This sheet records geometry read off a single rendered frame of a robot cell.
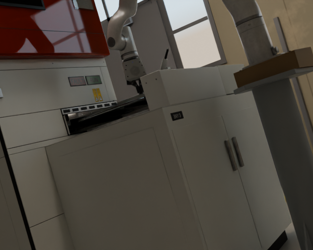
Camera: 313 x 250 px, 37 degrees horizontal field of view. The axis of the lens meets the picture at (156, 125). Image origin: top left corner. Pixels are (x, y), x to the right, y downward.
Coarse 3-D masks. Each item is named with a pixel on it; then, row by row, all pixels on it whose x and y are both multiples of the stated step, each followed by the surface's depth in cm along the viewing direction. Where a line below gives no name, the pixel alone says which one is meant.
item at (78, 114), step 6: (108, 108) 246; (72, 114) 222; (78, 114) 225; (84, 114) 229; (90, 114) 233; (66, 120) 217; (114, 120) 247; (66, 126) 218; (84, 126) 227; (90, 126) 230; (72, 132) 218; (78, 132) 223
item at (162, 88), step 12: (156, 72) 177; (168, 72) 181; (180, 72) 190; (192, 72) 198; (204, 72) 208; (216, 72) 219; (144, 84) 180; (156, 84) 177; (168, 84) 179; (180, 84) 187; (192, 84) 196; (204, 84) 205; (216, 84) 215; (156, 96) 178; (168, 96) 177; (180, 96) 184; (192, 96) 193; (204, 96) 202; (156, 108) 179
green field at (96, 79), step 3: (87, 78) 240; (90, 78) 242; (93, 78) 244; (96, 78) 246; (99, 78) 248; (87, 81) 239; (90, 81) 241; (93, 81) 243; (96, 81) 245; (99, 81) 247
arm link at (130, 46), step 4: (124, 28) 225; (128, 28) 226; (124, 32) 224; (128, 32) 225; (124, 36) 223; (128, 36) 225; (132, 36) 227; (128, 40) 224; (132, 40) 226; (128, 44) 224; (132, 44) 225; (124, 48) 224; (128, 48) 224; (132, 48) 225; (120, 52) 226; (124, 52) 224; (128, 52) 224
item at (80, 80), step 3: (69, 78) 228; (72, 78) 230; (75, 78) 232; (78, 78) 234; (81, 78) 236; (72, 81) 229; (75, 81) 231; (78, 81) 233; (81, 81) 235; (84, 81) 237; (72, 84) 229; (75, 84) 230; (78, 84) 233; (81, 84) 234
